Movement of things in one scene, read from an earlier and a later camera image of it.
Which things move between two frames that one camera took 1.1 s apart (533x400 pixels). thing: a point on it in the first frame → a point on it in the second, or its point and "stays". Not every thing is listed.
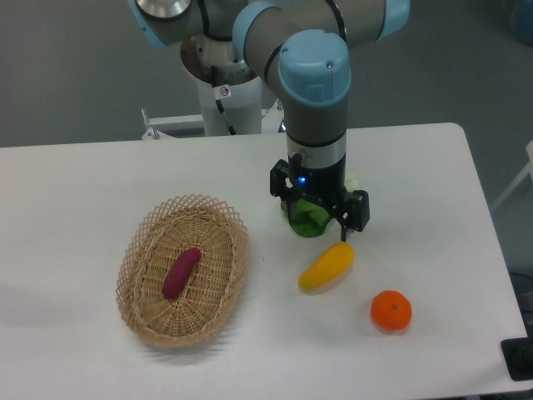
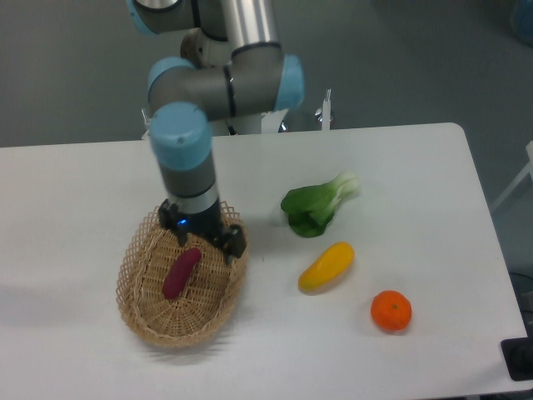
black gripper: [291, 180] → [207, 226]
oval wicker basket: [156, 241] stays
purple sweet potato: [179, 272] stays
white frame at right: [525, 170] stays
